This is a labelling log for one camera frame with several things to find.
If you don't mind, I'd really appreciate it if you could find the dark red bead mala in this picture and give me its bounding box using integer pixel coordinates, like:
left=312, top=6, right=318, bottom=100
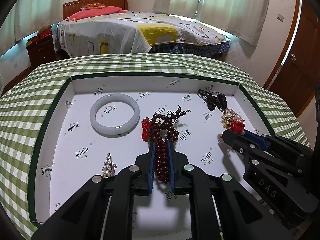
left=142, top=105, right=190, bottom=184

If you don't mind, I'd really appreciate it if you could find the silver crystal brooch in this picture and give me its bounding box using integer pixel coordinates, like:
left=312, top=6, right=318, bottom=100
left=101, top=153, right=117, bottom=178

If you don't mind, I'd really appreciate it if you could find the white jade bangle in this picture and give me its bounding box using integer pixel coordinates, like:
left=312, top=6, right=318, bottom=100
left=89, top=93, right=140, bottom=137

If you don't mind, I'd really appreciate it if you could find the rose gold chain bracelet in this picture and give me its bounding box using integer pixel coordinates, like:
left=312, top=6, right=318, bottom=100
left=220, top=108, right=245, bottom=129

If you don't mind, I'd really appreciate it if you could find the red cord gold charm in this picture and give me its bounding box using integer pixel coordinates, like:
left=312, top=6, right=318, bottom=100
left=229, top=121, right=245, bottom=134

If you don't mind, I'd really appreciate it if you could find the dark green jewelry tray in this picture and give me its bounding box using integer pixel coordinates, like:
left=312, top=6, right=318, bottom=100
left=28, top=72, right=274, bottom=239

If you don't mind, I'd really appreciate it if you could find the brown wooden door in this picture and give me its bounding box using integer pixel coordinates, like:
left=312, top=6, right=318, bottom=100
left=264, top=0, right=319, bottom=117

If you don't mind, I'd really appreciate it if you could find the bed with patterned sheet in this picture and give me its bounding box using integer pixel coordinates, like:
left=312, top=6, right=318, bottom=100
left=55, top=11, right=230, bottom=57

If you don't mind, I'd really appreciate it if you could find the green white checked tablecloth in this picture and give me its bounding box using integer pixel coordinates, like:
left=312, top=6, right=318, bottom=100
left=1, top=53, right=309, bottom=239

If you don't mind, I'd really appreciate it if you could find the white curtain right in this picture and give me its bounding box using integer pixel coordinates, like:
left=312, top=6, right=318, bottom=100
left=152, top=0, right=270, bottom=46

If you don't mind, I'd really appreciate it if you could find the white curtain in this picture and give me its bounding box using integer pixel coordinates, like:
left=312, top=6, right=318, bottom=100
left=1, top=0, right=63, bottom=55
left=152, top=0, right=270, bottom=46

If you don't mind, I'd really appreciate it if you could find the pink pillow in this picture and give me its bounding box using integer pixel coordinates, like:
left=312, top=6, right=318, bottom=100
left=66, top=3, right=126, bottom=21

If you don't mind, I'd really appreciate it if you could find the dark wooden nightstand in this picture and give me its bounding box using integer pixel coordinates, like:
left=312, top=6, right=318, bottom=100
left=26, top=25, right=56, bottom=67

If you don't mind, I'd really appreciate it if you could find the wooden headboard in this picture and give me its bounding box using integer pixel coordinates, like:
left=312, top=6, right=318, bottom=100
left=62, top=0, right=129, bottom=21

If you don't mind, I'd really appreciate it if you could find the white curtain left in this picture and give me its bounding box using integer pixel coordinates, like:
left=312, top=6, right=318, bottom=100
left=1, top=0, right=63, bottom=55

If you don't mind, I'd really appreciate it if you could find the wall light switch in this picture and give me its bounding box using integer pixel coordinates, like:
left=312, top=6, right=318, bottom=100
left=277, top=14, right=284, bottom=22

